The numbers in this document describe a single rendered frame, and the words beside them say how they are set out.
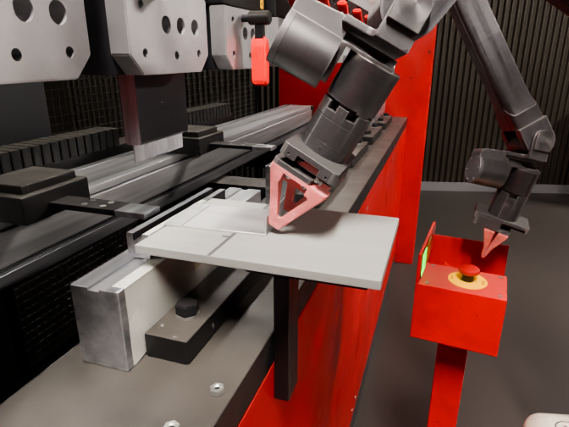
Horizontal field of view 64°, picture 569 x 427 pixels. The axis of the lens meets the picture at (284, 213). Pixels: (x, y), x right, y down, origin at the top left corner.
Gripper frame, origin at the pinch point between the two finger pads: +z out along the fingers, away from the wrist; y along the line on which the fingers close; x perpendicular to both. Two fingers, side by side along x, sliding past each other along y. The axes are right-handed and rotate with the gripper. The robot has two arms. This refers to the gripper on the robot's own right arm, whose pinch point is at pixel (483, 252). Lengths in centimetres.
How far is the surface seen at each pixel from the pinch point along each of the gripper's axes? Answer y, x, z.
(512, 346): -39, -96, 75
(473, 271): 1.7, 11.2, -0.3
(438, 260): 7.6, -4.5, 7.5
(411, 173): 32, -162, 36
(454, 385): -4.9, 8.7, 27.6
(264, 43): 41, 37, -32
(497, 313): -4.4, 15.3, 3.8
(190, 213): 40, 51, -12
